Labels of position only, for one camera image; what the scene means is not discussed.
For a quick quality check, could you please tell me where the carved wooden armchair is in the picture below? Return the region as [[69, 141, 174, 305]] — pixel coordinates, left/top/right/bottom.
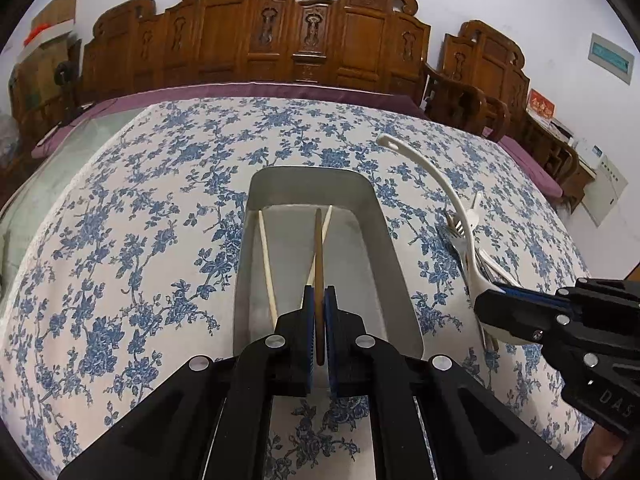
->
[[424, 20, 529, 141]]

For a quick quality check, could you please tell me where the blue floral tablecloth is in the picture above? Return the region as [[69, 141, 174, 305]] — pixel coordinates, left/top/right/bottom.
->
[[1, 98, 591, 479]]

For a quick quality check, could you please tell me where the wooden side table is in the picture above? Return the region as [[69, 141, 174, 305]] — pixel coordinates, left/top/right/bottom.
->
[[518, 114, 596, 214]]

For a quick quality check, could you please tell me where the lower cardboard box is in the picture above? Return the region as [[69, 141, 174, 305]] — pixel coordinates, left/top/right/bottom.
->
[[9, 38, 81, 120]]

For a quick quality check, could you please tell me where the purple armchair cushion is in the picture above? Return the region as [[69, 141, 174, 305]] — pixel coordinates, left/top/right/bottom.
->
[[498, 136, 563, 200]]

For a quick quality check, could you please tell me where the dark brown chopstick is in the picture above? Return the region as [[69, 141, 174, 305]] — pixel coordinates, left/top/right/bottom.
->
[[314, 208, 324, 366]]

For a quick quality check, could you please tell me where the light wooden chopstick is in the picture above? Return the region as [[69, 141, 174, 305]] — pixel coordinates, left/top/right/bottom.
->
[[258, 209, 278, 328], [305, 204, 334, 288]]

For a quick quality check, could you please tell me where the red gift box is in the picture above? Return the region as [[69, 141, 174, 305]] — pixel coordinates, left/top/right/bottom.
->
[[527, 89, 555, 120]]

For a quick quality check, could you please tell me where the upper cardboard box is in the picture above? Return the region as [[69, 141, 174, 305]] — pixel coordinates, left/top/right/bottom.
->
[[32, 0, 77, 30]]

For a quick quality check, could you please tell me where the metal rectangular tray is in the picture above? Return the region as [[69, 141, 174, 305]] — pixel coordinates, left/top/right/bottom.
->
[[232, 166, 426, 361]]

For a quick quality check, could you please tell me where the carved wooden sofa bench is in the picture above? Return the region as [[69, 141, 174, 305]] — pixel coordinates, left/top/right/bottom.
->
[[81, 0, 431, 103]]

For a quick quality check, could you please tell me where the grey wall electrical box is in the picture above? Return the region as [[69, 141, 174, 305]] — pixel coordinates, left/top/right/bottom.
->
[[588, 34, 634, 84]]

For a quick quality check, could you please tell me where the cardboard box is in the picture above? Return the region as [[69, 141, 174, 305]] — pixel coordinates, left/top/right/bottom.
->
[[9, 38, 81, 120], [32, 0, 77, 30]]

